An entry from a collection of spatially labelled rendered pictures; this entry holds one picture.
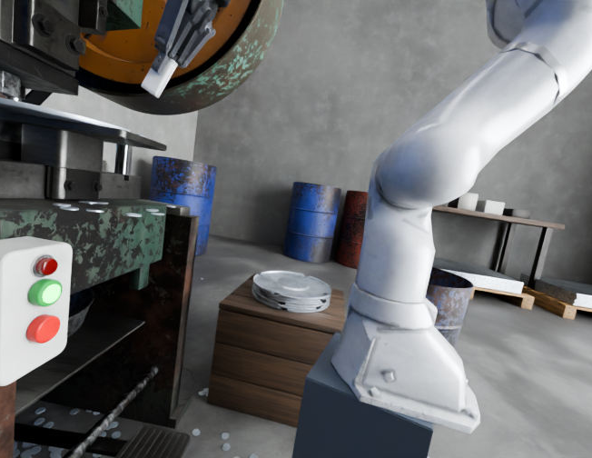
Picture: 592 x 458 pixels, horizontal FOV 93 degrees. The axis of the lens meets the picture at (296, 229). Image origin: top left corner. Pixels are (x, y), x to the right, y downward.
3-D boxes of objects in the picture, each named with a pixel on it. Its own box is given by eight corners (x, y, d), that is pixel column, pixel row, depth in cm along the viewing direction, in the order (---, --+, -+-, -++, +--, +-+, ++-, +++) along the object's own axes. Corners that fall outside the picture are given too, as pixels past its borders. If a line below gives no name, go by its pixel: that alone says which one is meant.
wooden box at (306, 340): (330, 365, 124) (343, 290, 120) (326, 435, 87) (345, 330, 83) (244, 345, 130) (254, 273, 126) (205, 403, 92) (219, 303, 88)
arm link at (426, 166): (518, 123, 46) (643, 73, 28) (396, 219, 50) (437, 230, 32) (476, 71, 46) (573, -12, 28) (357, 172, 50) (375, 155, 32)
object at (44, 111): (-135, 83, 38) (-135, 76, 38) (58, 132, 67) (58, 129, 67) (64, 112, 37) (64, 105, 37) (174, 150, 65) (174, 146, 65)
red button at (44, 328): (60, 335, 31) (62, 312, 31) (35, 349, 28) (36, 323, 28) (50, 333, 31) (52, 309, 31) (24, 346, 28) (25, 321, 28)
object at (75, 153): (162, 208, 59) (169, 143, 58) (116, 211, 46) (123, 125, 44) (53, 190, 61) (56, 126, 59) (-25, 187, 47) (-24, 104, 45)
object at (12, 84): (24, 99, 54) (24, 79, 54) (-5, 89, 50) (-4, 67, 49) (8, 96, 55) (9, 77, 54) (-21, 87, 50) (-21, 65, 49)
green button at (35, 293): (63, 301, 31) (64, 276, 30) (37, 311, 28) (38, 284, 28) (52, 299, 31) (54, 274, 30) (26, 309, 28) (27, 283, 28)
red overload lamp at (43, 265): (61, 274, 30) (62, 253, 30) (39, 282, 28) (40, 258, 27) (52, 273, 30) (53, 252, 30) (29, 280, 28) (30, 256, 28)
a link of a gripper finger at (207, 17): (192, -5, 48) (196, 1, 50) (162, 54, 50) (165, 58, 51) (212, 8, 48) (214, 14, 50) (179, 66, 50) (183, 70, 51)
